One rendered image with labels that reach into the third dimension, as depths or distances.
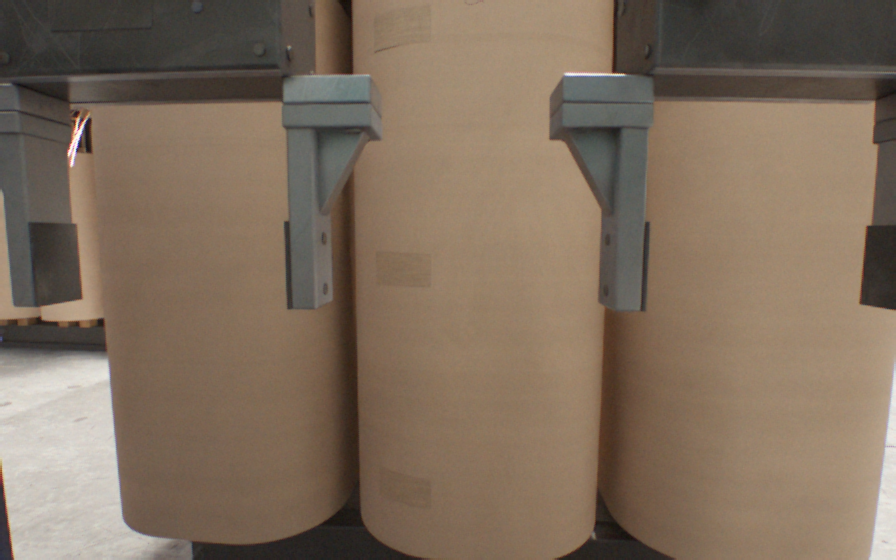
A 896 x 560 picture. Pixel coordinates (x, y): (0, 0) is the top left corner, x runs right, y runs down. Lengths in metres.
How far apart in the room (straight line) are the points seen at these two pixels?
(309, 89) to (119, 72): 0.08
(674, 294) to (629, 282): 0.51
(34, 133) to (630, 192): 0.28
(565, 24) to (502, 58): 0.10
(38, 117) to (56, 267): 0.07
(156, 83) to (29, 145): 0.07
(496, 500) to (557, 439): 0.13
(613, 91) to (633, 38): 0.04
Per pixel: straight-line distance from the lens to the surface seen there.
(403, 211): 0.63
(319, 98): 0.21
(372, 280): 0.68
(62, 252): 0.29
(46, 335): 3.65
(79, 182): 3.25
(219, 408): 0.78
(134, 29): 0.25
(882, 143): 0.31
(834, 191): 0.77
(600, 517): 0.98
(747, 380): 0.74
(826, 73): 0.25
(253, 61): 0.22
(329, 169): 0.22
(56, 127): 0.30
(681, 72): 0.22
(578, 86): 0.21
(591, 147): 0.22
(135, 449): 0.89
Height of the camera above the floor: 0.69
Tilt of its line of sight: 6 degrees down
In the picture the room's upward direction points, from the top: straight up
